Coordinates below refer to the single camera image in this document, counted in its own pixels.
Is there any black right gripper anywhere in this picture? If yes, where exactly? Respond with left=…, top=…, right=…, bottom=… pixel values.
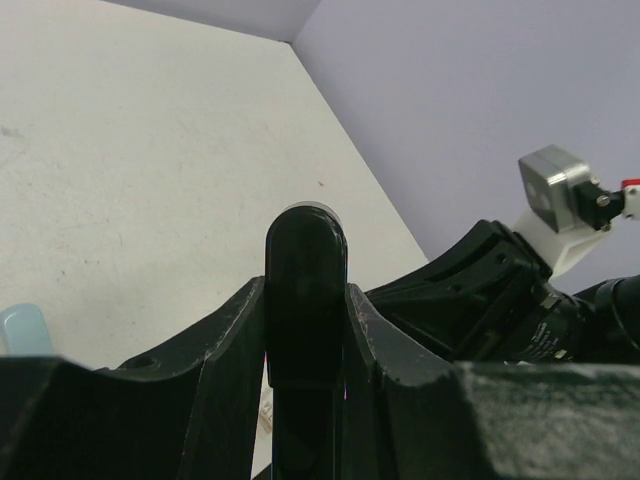
left=366, top=220, right=551, bottom=361

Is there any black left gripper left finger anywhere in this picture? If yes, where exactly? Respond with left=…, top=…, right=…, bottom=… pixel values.
left=1, top=277, right=264, bottom=479

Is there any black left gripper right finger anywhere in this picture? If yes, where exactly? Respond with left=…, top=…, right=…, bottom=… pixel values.
left=344, top=285, right=639, bottom=479

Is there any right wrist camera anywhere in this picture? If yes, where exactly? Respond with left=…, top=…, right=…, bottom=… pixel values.
left=509, top=144, right=640, bottom=279

